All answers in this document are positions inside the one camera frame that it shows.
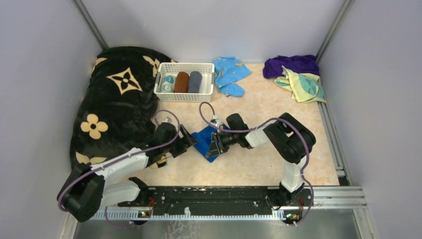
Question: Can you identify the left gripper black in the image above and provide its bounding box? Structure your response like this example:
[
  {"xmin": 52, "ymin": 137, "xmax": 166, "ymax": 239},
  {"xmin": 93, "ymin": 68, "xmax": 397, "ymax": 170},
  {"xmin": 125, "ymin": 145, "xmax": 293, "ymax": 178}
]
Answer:
[{"xmin": 162, "ymin": 124, "xmax": 199, "ymax": 157}]

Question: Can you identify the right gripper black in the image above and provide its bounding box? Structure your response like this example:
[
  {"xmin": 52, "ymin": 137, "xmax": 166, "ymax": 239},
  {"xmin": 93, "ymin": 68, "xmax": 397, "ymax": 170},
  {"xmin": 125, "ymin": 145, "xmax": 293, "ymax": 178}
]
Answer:
[{"xmin": 206, "ymin": 130, "xmax": 239, "ymax": 158}]

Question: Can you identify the royal blue towel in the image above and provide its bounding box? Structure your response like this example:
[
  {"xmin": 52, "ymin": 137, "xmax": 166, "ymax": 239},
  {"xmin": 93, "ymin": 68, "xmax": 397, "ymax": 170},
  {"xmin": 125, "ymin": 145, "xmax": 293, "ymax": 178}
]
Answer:
[{"xmin": 192, "ymin": 126, "xmax": 218, "ymax": 163}]

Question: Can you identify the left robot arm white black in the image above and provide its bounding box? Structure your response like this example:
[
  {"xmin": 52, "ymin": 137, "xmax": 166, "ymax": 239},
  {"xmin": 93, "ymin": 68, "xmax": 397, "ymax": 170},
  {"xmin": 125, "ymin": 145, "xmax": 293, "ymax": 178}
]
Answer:
[{"xmin": 57, "ymin": 122, "xmax": 198, "ymax": 222}]

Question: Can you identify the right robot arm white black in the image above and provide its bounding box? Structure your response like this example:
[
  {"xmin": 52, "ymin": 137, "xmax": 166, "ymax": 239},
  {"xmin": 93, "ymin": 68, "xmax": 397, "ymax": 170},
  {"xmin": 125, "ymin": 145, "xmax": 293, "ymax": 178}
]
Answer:
[{"xmin": 205, "ymin": 113, "xmax": 316, "ymax": 205}]

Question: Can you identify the brown rolled towel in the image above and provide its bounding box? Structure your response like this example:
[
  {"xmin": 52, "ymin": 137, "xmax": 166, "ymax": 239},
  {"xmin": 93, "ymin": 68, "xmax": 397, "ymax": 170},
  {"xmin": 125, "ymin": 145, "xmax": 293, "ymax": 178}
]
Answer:
[{"xmin": 174, "ymin": 72, "xmax": 190, "ymax": 93}]

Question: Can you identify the white plastic basket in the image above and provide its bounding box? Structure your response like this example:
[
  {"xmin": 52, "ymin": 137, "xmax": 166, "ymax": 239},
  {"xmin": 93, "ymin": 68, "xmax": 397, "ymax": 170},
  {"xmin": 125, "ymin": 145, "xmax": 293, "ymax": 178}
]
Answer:
[{"xmin": 154, "ymin": 62, "xmax": 214, "ymax": 102}]

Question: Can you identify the white blue patterned rolled towel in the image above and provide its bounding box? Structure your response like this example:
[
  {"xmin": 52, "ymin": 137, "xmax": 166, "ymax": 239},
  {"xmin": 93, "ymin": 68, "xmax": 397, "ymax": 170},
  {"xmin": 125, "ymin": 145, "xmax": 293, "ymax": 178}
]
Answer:
[{"xmin": 161, "ymin": 74, "xmax": 175, "ymax": 93}]

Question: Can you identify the grey rolled towel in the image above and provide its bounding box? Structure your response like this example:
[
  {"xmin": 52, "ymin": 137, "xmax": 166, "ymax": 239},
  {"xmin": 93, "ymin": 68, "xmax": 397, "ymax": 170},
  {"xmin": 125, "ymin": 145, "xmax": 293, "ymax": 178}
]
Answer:
[{"xmin": 188, "ymin": 71, "xmax": 203, "ymax": 94}]

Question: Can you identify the black floral blanket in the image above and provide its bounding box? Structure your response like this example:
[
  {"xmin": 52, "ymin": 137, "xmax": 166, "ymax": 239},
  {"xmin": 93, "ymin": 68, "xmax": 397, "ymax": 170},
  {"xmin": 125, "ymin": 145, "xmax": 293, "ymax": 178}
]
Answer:
[{"xmin": 69, "ymin": 46, "xmax": 172, "ymax": 167}]

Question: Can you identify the light blue patterned towel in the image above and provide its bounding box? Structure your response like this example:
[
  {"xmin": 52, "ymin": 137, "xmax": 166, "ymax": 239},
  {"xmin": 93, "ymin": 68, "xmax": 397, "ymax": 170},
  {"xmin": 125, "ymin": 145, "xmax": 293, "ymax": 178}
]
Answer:
[{"xmin": 212, "ymin": 56, "xmax": 252, "ymax": 97}]

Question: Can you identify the purple towel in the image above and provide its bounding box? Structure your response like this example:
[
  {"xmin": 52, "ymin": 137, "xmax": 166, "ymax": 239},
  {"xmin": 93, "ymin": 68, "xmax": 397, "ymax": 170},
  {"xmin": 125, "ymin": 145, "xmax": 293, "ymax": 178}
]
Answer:
[{"xmin": 263, "ymin": 55, "xmax": 320, "ymax": 79}]

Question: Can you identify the yellow green towel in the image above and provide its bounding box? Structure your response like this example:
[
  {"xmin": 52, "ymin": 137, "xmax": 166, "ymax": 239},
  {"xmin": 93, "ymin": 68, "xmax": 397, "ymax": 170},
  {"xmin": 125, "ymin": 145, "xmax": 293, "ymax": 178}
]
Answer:
[{"xmin": 274, "ymin": 66, "xmax": 326, "ymax": 103}]

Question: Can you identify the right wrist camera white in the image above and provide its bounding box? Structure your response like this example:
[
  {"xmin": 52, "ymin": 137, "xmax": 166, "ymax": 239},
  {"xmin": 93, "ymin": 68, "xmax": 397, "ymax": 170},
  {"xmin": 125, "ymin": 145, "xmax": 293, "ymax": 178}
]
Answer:
[{"xmin": 210, "ymin": 116, "xmax": 224, "ymax": 129}]

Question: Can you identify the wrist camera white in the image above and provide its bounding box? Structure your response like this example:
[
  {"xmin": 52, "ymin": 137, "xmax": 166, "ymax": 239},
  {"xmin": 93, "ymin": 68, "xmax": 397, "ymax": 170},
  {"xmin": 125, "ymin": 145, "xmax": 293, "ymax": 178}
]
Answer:
[
  {"xmin": 210, "ymin": 116, "xmax": 224, "ymax": 129},
  {"xmin": 162, "ymin": 117, "xmax": 173, "ymax": 124}
]

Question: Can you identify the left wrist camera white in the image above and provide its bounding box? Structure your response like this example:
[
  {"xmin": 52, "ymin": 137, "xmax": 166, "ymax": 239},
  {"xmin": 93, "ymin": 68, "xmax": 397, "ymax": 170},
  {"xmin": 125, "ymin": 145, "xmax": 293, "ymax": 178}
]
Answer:
[{"xmin": 162, "ymin": 117, "xmax": 173, "ymax": 124}]

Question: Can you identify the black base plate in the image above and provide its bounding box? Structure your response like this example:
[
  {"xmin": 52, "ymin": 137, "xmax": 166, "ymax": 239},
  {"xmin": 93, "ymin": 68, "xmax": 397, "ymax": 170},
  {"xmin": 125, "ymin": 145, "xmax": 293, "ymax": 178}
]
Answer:
[{"xmin": 118, "ymin": 186, "xmax": 311, "ymax": 216}]

